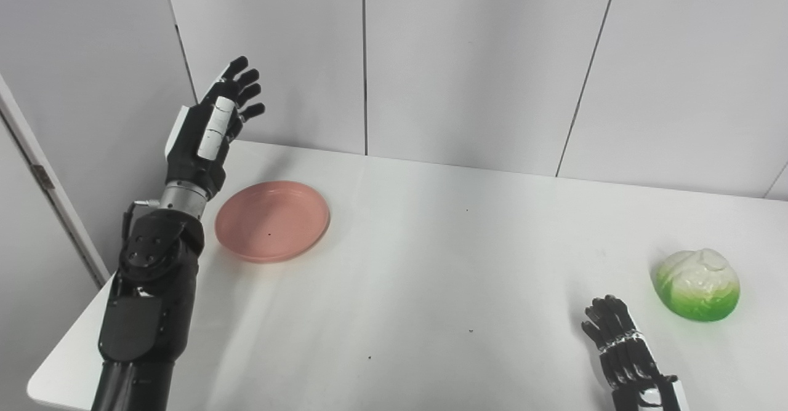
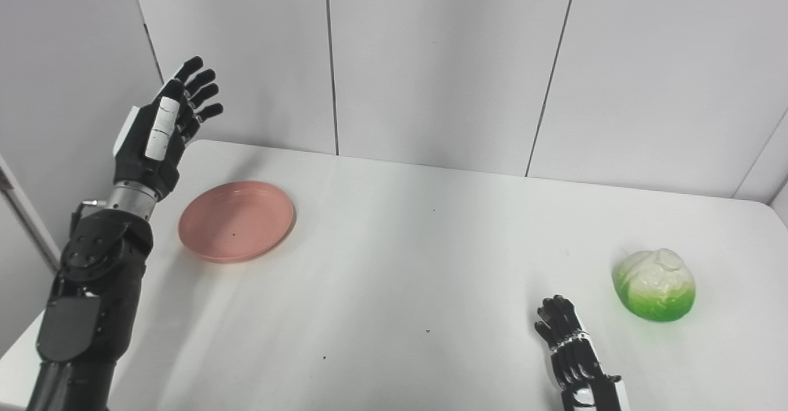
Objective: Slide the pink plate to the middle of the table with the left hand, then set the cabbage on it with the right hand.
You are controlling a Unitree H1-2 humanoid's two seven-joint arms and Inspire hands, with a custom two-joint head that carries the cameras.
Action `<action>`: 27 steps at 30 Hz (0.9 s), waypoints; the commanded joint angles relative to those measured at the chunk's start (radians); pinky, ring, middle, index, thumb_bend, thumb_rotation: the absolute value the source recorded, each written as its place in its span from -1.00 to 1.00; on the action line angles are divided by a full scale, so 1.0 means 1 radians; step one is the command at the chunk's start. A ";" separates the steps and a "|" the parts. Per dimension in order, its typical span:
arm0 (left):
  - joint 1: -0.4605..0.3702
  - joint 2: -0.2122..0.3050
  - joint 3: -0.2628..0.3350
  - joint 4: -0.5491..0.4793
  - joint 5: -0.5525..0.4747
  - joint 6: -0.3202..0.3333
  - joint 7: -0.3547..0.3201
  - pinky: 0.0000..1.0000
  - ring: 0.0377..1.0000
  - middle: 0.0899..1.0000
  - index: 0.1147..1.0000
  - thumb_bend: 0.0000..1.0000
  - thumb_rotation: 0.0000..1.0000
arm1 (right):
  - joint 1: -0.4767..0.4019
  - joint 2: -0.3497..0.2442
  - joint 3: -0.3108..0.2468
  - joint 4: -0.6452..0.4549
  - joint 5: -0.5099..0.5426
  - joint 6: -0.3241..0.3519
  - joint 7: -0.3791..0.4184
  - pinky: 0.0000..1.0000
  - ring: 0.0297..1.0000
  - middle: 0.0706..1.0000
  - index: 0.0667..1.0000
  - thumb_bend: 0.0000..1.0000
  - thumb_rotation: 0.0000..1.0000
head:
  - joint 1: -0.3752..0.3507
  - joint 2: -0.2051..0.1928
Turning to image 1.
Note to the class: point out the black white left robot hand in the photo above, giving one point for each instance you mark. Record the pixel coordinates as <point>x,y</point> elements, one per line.
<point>200,146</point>

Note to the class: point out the pink round plate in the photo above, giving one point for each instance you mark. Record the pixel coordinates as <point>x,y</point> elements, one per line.
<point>271,220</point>

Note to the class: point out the metal door hinge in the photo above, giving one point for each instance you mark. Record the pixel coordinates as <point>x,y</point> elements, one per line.
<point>43,177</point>

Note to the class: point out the green white toy cabbage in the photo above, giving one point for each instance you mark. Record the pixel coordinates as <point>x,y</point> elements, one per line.
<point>695,285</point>

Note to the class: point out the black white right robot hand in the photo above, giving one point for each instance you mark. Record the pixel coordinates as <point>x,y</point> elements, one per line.
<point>628,362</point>

